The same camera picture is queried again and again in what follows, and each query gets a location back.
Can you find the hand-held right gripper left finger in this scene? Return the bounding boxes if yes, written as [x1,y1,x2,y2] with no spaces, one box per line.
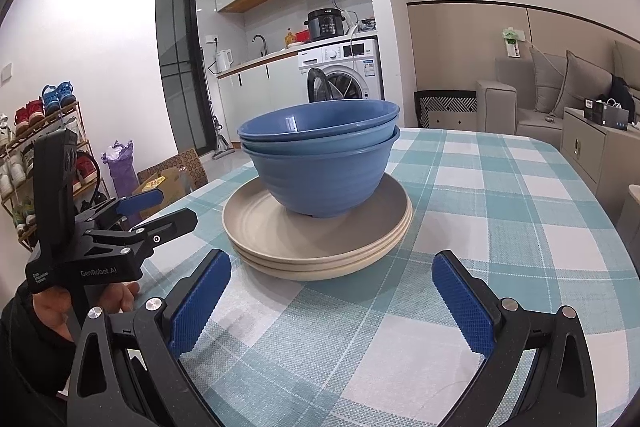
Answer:
[66,248,233,427]

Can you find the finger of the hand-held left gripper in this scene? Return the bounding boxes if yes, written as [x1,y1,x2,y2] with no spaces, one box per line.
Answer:
[75,188,165,233]
[82,208,198,259]

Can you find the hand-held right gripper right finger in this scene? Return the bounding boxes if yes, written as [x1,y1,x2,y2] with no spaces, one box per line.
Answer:
[431,250,598,427]

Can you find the beige plate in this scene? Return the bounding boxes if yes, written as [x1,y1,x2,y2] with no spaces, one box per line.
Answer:
[222,172,413,258]
[227,227,413,269]
[237,242,408,282]

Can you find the dark blue bowl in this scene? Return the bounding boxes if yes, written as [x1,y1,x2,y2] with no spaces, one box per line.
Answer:
[241,126,402,218]
[237,101,401,142]

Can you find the person's left forearm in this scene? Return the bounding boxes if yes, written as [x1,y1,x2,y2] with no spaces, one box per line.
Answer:
[0,282,76,427]

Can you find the person's left hand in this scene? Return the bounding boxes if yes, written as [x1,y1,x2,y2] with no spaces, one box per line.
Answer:
[32,281,141,343]

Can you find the open brown cardboard box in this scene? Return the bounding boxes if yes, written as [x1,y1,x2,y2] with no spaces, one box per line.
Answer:
[131,167,193,220]

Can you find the purple bag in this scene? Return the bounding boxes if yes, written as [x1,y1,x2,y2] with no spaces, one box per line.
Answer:
[102,139,138,200]

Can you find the patterned brown cardboard box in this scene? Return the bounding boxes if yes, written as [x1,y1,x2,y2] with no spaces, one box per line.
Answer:
[137,148,208,195]

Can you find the wooden shoe rack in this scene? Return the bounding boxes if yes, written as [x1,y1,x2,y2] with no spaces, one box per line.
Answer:
[0,99,111,253]

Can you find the floor mop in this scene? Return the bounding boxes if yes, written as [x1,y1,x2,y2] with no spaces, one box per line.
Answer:
[210,114,241,160]

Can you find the teal checked tablecloth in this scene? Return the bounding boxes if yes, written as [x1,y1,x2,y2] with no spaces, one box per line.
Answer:
[120,127,640,427]

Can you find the shoe rack with shoes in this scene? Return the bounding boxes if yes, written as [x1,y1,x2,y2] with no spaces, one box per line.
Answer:
[0,82,108,233]

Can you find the black framed glass door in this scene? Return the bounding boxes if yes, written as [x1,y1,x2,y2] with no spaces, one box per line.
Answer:
[155,0,211,158]

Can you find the white base kitchen cabinets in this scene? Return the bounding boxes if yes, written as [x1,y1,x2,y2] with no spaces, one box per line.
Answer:
[217,52,308,152]

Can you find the black white patterned rug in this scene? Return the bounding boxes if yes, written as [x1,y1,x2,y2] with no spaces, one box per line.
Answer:
[414,90,478,130]

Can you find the grey sofa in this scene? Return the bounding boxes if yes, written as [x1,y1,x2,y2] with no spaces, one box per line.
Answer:
[475,39,640,138]

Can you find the grey side cabinet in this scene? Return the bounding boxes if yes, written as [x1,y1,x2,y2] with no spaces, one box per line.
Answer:
[560,106,640,202]

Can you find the black box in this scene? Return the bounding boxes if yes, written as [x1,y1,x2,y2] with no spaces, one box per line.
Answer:
[583,97,630,130]

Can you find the grey cushion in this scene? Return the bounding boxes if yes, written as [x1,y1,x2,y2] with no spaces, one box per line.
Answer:
[550,50,616,118]
[530,46,568,114]

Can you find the white washing machine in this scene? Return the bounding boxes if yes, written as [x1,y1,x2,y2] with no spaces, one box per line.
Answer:
[297,38,385,105]

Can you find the black pressure cooker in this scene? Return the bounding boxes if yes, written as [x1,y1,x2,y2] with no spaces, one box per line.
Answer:
[305,8,343,42]

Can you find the black clothing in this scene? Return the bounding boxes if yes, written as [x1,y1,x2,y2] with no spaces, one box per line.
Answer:
[607,76,637,122]

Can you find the wall control panel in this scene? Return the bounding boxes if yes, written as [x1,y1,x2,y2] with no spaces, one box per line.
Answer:
[500,26,527,58]

